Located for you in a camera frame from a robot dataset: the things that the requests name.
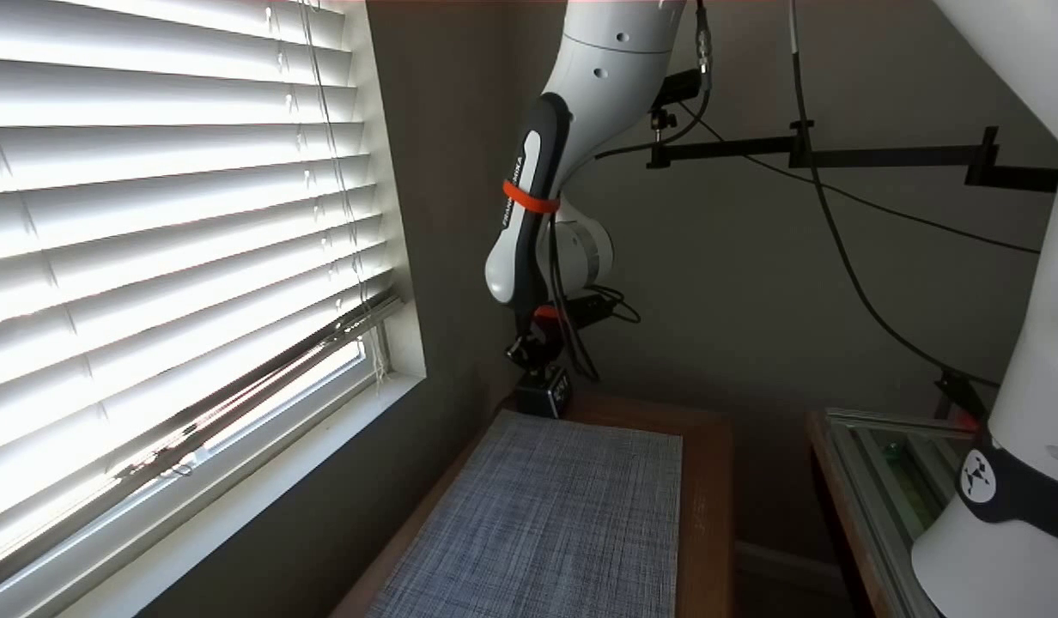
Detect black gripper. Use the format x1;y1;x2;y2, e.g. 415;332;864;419
507;304;574;419

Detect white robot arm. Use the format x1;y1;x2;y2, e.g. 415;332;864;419
485;0;1058;618

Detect grey woven placemat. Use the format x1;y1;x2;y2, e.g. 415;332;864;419
364;413;682;618

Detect wooden side table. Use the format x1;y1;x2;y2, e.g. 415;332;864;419
330;391;732;618

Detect white window blinds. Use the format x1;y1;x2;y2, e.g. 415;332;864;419
0;0;407;618

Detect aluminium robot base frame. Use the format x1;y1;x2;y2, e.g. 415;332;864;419
820;409;973;618

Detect black cable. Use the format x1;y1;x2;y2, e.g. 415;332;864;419
784;0;1041;387

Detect black camera boom stand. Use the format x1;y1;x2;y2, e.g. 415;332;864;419
646;66;1058;197

